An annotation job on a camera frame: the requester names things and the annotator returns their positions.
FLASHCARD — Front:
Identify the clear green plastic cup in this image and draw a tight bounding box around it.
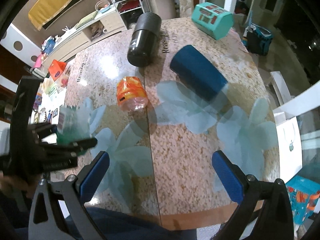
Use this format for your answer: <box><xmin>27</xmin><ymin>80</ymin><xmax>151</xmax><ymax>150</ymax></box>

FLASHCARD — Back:
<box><xmin>56</xmin><ymin>106</ymin><xmax>91</xmax><ymax>146</ymax></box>

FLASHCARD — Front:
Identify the dark blue cup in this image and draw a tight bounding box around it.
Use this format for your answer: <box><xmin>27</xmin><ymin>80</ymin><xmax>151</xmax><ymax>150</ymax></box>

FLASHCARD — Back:
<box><xmin>170</xmin><ymin>45</ymin><xmax>228</xmax><ymax>101</ymax></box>

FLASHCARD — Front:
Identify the person's left hand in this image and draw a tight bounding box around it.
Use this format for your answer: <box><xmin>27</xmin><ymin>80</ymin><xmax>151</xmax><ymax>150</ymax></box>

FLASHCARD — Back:
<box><xmin>1</xmin><ymin>172</ymin><xmax>41</xmax><ymax>199</ymax></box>

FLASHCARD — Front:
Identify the teal floral box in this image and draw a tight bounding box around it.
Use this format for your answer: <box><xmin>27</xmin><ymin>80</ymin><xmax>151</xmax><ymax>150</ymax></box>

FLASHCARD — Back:
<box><xmin>286</xmin><ymin>175</ymin><xmax>319</xmax><ymax>225</ymax></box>

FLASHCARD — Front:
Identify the white box with apple logo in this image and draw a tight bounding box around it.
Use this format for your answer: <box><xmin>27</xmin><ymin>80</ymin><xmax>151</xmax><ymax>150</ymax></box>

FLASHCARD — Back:
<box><xmin>273</xmin><ymin>112</ymin><xmax>303</xmax><ymax>183</ymax></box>

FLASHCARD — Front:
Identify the orange yellow plastic jar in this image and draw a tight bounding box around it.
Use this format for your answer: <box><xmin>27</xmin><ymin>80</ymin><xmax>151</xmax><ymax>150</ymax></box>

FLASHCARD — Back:
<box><xmin>116</xmin><ymin>76</ymin><xmax>149</xmax><ymax>112</ymax></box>

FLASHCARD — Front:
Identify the orange small box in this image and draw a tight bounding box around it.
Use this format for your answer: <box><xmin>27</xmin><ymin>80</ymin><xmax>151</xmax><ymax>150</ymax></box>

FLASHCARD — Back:
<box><xmin>48</xmin><ymin>60</ymin><xmax>67</xmax><ymax>81</ymax></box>

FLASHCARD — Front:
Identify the black cylindrical bottle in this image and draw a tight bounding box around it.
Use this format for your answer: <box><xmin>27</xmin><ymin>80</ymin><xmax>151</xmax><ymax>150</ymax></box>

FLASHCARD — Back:
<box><xmin>127</xmin><ymin>11</ymin><xmax>162</xmax><ymax>67</ymax></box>

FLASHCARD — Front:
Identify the white low cabinet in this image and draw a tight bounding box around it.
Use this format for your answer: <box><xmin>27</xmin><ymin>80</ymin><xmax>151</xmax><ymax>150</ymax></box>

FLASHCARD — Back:
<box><xmin>43</xmin><ymin>6</ymin><xmax>126</xmax><ymax>69</ymax></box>

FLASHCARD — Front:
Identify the yellow hanging cloth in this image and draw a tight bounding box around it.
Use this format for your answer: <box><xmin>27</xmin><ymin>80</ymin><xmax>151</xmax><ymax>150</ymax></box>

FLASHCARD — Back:
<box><xmin>28</xmin><ymin>0</ymin><xmax>72</xmax><ymax>30</ymax></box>

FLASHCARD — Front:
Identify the dark teal bag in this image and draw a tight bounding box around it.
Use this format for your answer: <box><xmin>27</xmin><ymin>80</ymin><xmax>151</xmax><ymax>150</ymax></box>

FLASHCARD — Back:
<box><xmin>247</xmin><ymin>23</ymin><xmax>273</xmax><ymax>56</ymax></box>

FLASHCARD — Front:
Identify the teal tissue box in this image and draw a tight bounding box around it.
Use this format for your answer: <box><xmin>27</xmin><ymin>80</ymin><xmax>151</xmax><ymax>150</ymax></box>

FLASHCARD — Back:
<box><xmin>191</xmin><ymin>2</ymin><xmax>234</xmax><ymax>40</ymax></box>

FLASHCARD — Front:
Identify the white wire shelf rack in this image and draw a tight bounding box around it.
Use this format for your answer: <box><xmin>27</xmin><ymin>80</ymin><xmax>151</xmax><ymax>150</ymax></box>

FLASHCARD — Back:
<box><xmin>103</xmin><ymin>0</ymin><xmax>148</xmax><ymax>29</ymax></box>

